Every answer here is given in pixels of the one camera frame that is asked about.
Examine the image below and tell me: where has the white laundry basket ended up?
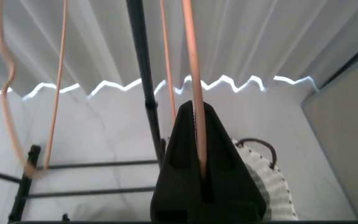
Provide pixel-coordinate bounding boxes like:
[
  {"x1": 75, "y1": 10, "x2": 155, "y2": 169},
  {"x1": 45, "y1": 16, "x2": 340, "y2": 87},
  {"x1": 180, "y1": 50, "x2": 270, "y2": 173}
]
[{"x1": 231, "y1": 138, "x2": 298, "y2": 222}]

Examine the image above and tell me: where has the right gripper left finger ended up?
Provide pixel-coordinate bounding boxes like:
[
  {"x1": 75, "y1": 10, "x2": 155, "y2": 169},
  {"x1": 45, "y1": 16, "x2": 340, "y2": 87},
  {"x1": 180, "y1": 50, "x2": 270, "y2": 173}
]
[{"x1": 150, "y1": 101, "x2": 203, "y2": 222}]

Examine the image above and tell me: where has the black clothes rack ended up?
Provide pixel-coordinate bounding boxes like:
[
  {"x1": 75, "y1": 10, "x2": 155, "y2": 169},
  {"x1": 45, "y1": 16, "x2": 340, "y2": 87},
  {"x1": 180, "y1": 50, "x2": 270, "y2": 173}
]
[{"x1": 0, "y1": 0, "x2": 167, "y2": 223}]

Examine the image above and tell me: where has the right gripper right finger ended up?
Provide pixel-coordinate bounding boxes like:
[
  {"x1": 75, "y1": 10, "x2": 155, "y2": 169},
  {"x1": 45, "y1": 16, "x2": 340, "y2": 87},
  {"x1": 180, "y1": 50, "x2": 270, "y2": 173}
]
[{"x1": 203, "y1": 101, "x2": 267, "y2": 222}]

